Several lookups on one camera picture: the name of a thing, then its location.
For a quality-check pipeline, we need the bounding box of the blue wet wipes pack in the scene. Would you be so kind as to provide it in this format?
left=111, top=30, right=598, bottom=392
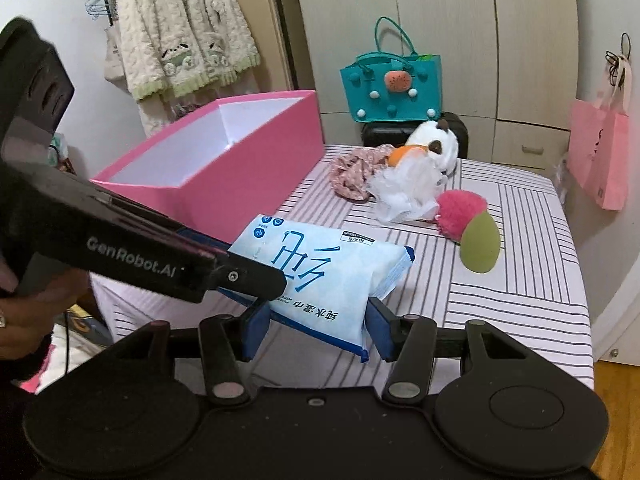
left=230, top=216, right=414, bottom=362

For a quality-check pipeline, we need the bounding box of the green makeup sponge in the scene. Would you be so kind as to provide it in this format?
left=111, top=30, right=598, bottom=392
left=460, top=211, right=501, bottom=273

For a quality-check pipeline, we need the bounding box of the pink fluffy pompom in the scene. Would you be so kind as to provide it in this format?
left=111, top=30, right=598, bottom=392
left=435, top=190, right=487, bottom=243

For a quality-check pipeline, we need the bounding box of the pink floral scrunchie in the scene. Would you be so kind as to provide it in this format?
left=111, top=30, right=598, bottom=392
left=329, top=144, right=394, bottom=202

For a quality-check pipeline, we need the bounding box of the white brown plush cat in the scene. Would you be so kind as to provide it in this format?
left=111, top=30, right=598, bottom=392
left=406, top=118, right=459, bottom=176

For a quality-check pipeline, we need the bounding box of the person's left hand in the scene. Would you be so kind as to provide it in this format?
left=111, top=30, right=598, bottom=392
left=1, top=269, right=89, bottom=360

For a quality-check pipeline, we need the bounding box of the pink storage box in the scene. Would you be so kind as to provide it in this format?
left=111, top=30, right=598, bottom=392
left=93, top=90, right=324, bottom=243

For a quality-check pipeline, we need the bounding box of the black suitcase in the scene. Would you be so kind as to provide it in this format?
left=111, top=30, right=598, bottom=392
left=361, top=112, right=469, bottom=159

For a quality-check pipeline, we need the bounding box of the cream fuzzy hanging cardigan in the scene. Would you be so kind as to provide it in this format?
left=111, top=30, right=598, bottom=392
left=115, top=0, right=262, bottom=136

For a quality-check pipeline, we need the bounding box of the teal felt tote bag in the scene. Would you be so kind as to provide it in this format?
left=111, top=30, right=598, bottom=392
left=340, top=16, right=442, bottom=124

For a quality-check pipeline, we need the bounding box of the pink hanging shopping bag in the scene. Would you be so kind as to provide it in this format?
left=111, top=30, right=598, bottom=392
left=566, top=54, right=632, bottom=211

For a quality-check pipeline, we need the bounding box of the beige wardrobe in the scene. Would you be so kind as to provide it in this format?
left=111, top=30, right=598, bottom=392
left=282, top=0, right=578, bottom=171

